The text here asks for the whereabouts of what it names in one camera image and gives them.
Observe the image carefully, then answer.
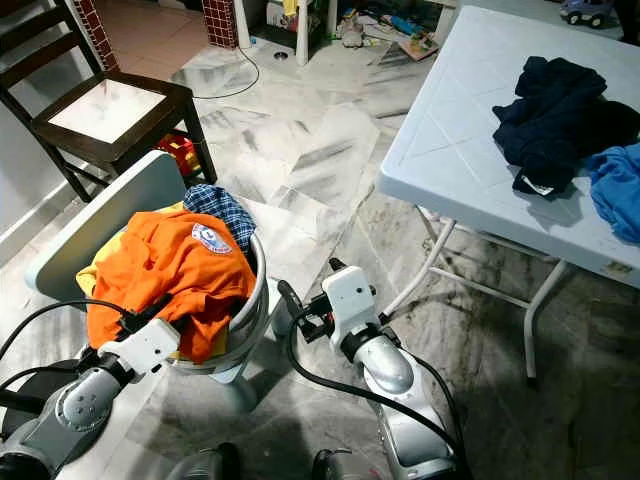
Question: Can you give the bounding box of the robot left leg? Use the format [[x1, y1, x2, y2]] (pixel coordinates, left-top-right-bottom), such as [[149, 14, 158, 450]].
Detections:
[[160, 443, 241, 480]]

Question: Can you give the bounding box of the dark wooden chair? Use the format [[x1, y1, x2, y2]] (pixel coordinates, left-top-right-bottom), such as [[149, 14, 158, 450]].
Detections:
[[0, 0, 219, 201]]

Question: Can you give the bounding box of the small plush toy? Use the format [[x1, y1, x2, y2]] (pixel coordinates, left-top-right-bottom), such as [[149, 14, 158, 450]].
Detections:
[[338, 18, 364, 49]]

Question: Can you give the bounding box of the orange shirt with badge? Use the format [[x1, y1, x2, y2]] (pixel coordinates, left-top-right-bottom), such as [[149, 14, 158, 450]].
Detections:
[[87, 208, 256, 363]]

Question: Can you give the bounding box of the navy garment with label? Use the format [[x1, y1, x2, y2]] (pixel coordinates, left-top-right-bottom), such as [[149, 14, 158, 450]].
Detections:
[[492, 55, 611, 198]]

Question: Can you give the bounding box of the white lidded laundry basket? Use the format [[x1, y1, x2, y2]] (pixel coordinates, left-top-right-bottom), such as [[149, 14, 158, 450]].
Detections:
[[25, 150, 286, 416]]

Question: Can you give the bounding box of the colourful picture book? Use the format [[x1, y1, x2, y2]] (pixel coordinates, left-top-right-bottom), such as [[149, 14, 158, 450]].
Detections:
[[385, 15, 441, 61]]

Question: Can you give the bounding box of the blue cloth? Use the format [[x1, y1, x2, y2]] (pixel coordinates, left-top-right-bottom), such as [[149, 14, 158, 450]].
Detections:
[[585, 143, 640, 246]]

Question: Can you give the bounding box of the red toy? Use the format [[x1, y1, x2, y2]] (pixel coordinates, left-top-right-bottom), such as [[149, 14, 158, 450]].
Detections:
[[157, 130, 201, 176]]

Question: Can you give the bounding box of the toy car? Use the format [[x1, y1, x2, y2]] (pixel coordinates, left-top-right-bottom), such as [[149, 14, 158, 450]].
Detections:
[[560, 0, 616, 28]]

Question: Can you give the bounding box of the red brick pillar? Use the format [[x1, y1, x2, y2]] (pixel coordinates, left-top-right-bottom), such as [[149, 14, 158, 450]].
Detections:
[[202, 0, 239, 49], [72, 0, 118, 73]]

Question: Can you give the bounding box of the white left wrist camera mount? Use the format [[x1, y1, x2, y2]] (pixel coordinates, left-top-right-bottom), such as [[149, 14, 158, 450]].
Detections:
[[98, 318, 183, 379]]

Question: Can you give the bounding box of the robot leg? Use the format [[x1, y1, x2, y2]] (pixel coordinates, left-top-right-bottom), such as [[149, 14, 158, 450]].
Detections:
[[160, 443, 241, 480], [310, 450, 361, 480]]

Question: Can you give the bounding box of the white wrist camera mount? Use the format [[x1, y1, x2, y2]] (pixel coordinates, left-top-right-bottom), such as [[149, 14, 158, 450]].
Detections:
[[98, 318, 183, 379], [322, 265, 379, 336]]

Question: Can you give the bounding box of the white plastic folding table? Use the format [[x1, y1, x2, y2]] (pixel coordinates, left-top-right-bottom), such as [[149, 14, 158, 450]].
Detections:
[[378, 5, 640, 386]]

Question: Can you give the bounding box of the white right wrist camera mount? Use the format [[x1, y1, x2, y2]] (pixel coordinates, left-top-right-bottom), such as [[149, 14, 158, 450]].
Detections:
[[322, 265, 379, 336]]

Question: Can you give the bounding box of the robot right leg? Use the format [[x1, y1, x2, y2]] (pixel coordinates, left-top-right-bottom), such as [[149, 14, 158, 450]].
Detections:
[[310, 450, 361, 480]]

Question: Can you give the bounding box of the blue plaid shirt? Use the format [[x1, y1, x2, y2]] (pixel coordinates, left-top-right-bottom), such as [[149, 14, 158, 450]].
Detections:
[[182, 183, 256, 251]]

